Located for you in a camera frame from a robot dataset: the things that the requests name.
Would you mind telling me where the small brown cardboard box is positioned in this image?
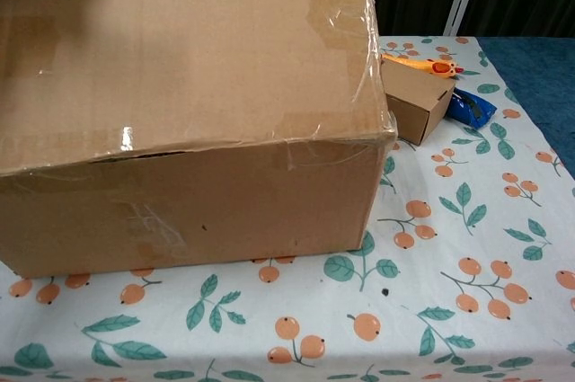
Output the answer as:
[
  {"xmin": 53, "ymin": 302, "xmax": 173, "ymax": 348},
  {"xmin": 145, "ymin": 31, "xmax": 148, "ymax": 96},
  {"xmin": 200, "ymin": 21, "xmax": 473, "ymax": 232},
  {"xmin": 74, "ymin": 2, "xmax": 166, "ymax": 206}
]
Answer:
[{"xmin": 379, "ymin": 58, "xmax": 456, "ymax": 147}]

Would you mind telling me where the large cardboard box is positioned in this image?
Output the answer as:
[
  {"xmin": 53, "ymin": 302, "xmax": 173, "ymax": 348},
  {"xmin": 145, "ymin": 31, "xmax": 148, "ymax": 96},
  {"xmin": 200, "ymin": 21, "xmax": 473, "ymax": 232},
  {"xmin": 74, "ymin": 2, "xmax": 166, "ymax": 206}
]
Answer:
[{"xmin": 0, "ymin": 0, "xmax": 399, "ymax": 279}]

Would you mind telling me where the blue snack packet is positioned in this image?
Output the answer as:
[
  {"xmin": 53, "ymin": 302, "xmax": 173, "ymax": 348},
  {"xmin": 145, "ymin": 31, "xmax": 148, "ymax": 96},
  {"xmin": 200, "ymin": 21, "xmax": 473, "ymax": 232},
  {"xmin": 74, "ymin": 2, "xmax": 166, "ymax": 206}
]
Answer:
[{"xmin": 444, "ymin": 87, "xmax": 498, "ymax": 129}]

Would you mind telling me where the blue table cover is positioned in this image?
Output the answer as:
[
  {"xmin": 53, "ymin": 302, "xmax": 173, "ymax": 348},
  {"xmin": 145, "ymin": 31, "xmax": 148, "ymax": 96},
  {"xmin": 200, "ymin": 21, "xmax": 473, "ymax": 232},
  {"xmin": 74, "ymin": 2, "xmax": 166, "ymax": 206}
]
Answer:
[{"xmin": 475, "ymin": 35, "xmax": 575, "ymax": 168}]

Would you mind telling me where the floral print tablecloth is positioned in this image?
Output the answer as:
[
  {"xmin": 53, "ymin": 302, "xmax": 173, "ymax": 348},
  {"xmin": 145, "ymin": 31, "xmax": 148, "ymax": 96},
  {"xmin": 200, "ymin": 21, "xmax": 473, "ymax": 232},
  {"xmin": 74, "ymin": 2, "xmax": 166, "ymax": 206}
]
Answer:
[{"xmin": 0, "ymin": 35, "xmax": 575, "ymax": 382}]

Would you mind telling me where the yellow rubber chicken toy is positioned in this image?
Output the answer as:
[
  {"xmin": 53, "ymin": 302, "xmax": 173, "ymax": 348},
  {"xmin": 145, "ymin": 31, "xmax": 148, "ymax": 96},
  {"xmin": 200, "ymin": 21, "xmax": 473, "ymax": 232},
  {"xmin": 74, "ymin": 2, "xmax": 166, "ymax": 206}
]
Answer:
[{"xmin": 381, "ymin": 52, "xmax": 464, "ymax": 81}]

